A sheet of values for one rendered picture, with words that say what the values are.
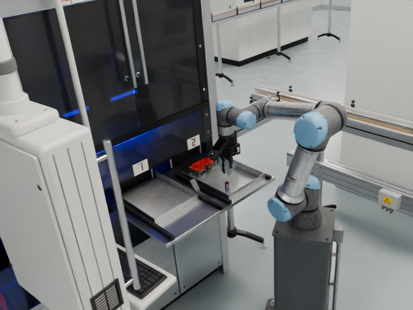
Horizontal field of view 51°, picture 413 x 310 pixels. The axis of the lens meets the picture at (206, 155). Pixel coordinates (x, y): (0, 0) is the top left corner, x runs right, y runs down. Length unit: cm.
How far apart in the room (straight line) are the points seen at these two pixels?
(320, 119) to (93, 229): 83
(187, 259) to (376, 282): 117
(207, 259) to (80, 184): 158
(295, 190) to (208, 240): 104
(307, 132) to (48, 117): 85
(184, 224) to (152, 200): 26
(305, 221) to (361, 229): 141
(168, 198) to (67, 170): 92
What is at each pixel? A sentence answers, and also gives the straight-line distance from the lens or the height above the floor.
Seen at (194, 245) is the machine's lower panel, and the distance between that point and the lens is 260.
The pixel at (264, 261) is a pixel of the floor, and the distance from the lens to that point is 303.
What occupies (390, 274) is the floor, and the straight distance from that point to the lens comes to 305.
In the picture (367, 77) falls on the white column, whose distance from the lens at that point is 332.
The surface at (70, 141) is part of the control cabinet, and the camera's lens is 124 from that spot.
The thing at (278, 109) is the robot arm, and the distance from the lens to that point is 184.
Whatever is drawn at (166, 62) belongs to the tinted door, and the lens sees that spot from 208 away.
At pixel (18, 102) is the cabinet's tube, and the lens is 137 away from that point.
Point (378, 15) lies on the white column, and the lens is 319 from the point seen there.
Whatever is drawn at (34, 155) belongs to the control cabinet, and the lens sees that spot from 124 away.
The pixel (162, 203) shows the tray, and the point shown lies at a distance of 207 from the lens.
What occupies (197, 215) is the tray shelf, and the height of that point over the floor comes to 88.
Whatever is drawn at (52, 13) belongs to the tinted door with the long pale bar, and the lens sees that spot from 177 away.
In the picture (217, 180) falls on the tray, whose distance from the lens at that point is 220.
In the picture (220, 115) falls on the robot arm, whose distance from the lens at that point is 190.
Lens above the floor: 203
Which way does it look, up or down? 28 degrees down
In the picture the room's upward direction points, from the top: 5 degrees counter-clockwise
